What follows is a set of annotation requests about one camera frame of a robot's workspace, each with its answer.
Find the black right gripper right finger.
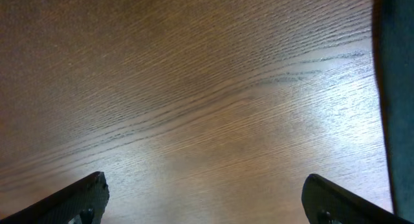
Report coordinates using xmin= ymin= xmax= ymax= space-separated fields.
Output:
xmin=301 ymin=174 xmax=412 ymax=224

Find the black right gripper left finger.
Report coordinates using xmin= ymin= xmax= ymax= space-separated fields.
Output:
xmin=1 ymin=172 xmax=109 ymax=224

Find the black garment with white print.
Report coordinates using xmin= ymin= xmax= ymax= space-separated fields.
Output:
xmin=373 ymin=0 xmax=413 ymax=221

